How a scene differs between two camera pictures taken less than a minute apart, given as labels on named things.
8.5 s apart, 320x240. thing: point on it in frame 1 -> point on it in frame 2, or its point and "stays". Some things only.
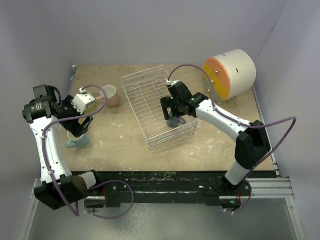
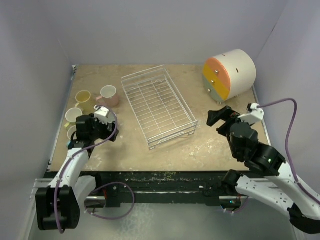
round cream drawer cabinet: (233, 74) stays
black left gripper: (76, 128) -> (106, 133)
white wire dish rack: (144, 90) stays
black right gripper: (168, 102) -> (213, 116)
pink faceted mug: (112, 98) stays
